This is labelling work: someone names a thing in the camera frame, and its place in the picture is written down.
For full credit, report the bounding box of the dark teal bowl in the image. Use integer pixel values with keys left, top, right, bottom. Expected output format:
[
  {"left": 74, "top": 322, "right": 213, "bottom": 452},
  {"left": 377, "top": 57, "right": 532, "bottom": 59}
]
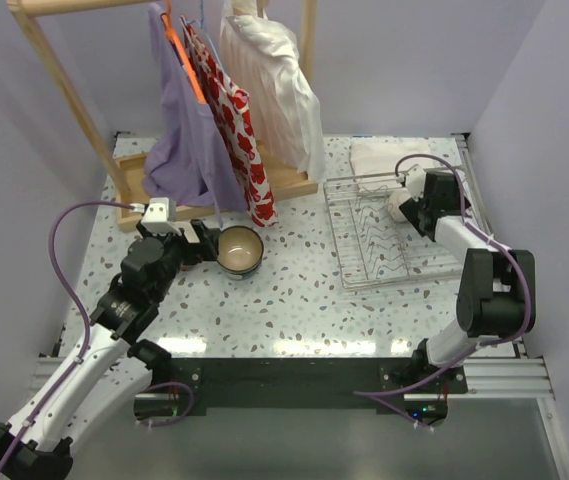
[{"left": 217, "top": 225, "right": 264, "bottom": 262}]

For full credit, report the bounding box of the blue white dotted bowl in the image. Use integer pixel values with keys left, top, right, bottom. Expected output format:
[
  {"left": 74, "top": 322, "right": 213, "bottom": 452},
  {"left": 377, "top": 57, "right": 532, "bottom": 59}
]
[{"left": 218, "top": 260, "right": 262, "bottom": 280}]

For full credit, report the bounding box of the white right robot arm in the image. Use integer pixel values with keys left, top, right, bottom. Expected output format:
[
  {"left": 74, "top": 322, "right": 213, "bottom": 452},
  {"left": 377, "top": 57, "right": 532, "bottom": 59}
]
[{"left": 395, "top": 166, "right": 536, "bottom": 393}]

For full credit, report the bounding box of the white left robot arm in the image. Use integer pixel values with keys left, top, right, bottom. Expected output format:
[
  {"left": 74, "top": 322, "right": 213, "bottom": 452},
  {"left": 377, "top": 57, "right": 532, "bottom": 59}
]
[{"left": 0, "top": 220, "right": 221, "bottom": 479}]

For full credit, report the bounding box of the wooden clothes rack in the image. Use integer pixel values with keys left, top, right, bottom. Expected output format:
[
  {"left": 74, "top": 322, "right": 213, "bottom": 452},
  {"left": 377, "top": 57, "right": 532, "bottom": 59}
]
[{"left": 5, "top": 0, "right": 321, "bottom": 233}]

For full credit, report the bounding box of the purple hanging garment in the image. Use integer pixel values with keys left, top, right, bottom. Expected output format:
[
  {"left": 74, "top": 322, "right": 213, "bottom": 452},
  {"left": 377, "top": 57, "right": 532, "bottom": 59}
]
[{"left": 143, "top": 3, "right": 247, "bottom": 212}]

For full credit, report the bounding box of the folded white cloth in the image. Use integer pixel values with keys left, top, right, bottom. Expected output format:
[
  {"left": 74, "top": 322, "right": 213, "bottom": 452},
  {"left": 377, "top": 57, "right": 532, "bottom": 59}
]
[{"left": 350, "top": 139, "right": 431, "bottom": 176}]

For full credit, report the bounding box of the red white floral garment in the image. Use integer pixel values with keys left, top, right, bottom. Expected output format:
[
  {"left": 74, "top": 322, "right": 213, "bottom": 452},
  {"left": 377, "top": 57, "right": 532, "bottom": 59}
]
[{"left": 179, "top": 16, "right": 278, "bottom": 227}]

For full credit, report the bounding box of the white pleated garment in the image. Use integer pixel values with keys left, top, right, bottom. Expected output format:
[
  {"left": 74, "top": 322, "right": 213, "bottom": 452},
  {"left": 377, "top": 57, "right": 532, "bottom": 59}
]
[{"left": 219, "top": 1, "right": 326, "bottom": 183}]

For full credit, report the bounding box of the orange clothes hanger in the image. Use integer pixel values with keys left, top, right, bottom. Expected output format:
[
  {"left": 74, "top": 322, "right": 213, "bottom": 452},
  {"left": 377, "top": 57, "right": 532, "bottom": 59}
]
[{"left": 161, "top": 0, "right": 206, "bottom": 104}]

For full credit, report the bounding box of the blue clothes hanger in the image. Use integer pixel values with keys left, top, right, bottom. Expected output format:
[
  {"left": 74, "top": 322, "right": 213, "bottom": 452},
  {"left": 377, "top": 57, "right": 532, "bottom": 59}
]
[{"left": 186, "top": 0, "right": 225, "bottom": 73}]

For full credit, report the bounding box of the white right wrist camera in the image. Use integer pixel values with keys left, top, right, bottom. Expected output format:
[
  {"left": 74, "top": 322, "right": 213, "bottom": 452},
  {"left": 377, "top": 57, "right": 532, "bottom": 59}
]
[{"left": 397, "top": 165, "right": 426, "bottom": 201}]

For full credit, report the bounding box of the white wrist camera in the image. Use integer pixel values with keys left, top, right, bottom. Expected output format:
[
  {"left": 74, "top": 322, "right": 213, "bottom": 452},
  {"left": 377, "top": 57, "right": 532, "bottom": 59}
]
[
  {"left": 130, "top": 197, "right": 175, "bottom": 235},
  {"left": 397, "top": 165, "right": 426, "bottom": 201}
]

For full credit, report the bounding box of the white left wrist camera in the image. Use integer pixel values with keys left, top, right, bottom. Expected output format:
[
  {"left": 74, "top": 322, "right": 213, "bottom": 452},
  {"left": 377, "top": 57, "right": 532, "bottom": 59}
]
[{"left": 130, "top": 197, "right": 175, "bottom": 235}]

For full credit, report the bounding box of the metal wire dish rack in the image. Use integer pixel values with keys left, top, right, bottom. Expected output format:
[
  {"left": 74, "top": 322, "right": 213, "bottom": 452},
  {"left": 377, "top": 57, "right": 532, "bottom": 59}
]
[{"left": 323, "top": 173, "right": 463, "bottom": 290}]

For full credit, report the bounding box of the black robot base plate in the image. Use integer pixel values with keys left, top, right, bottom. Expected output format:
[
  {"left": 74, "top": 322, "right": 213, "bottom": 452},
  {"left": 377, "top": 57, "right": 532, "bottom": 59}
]
[{"left": 133, "top": 356, "right": 470, "bottom": 422}]

